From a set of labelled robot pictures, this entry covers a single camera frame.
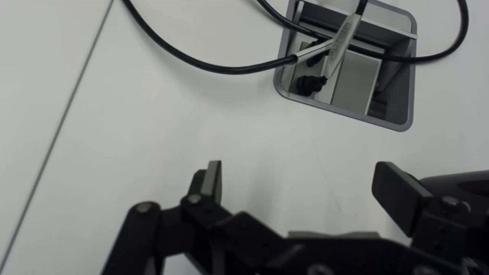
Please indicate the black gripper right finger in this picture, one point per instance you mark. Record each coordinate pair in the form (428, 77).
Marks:
(407, 200)

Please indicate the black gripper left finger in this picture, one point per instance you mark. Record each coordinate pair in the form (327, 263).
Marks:
(204, 230)

